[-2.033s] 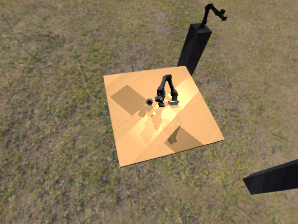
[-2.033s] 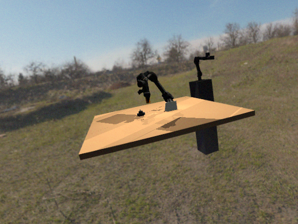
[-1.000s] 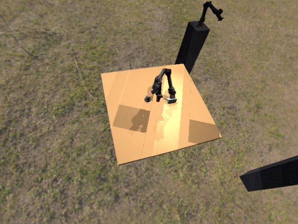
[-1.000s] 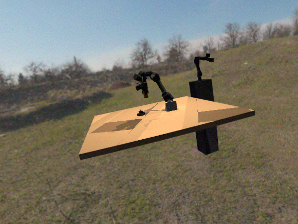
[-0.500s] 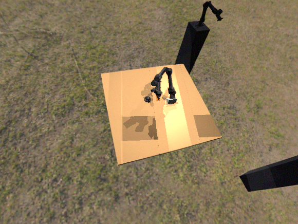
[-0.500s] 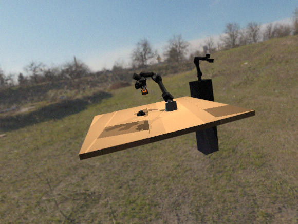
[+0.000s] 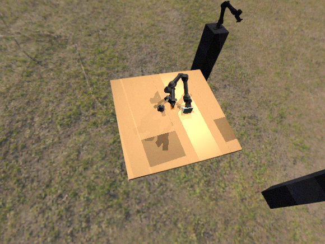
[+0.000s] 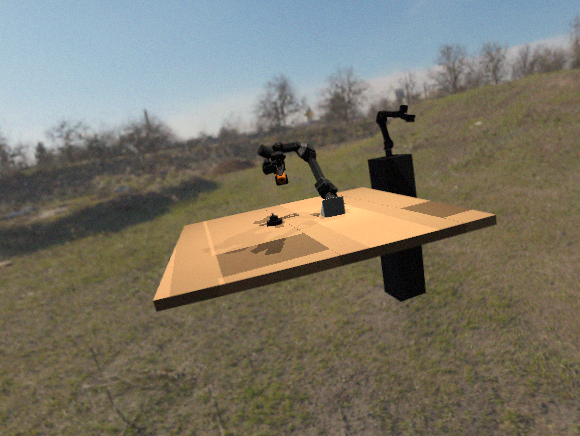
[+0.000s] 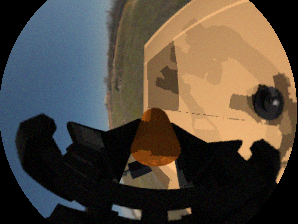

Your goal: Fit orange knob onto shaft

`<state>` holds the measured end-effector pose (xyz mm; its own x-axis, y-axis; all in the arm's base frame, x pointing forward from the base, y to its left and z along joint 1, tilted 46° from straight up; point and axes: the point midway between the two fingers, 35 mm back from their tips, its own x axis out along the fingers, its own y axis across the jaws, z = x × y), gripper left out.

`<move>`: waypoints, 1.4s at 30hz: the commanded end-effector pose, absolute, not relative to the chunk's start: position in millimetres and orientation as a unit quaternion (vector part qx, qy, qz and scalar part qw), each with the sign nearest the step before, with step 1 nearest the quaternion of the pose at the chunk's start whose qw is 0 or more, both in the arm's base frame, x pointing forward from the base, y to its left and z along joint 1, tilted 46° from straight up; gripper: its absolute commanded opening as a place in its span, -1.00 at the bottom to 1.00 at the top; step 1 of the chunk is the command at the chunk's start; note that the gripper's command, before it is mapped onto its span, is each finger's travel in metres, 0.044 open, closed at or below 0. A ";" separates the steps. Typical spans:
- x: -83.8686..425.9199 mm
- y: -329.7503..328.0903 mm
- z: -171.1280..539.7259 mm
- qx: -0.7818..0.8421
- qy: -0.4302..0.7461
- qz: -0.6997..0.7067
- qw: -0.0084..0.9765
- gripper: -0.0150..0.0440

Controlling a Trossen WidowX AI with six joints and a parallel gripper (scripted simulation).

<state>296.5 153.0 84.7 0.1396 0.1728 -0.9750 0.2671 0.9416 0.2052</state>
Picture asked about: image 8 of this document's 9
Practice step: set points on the orange knob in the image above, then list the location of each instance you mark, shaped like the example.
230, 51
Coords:
281, 179

